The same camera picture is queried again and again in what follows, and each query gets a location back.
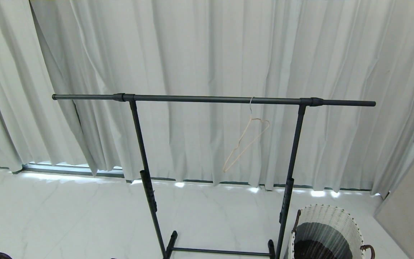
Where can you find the pink clothes hanger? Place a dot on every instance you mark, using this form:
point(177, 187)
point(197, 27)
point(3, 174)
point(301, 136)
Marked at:
point(251, 111)

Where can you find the black clothes rack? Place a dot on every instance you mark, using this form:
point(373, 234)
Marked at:
point(210, 98)

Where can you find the white curtain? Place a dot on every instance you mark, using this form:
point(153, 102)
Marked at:
point(2, 90)
point(199, 54)

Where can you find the white laundry basket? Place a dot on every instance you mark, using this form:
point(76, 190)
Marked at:
point(336, 216)

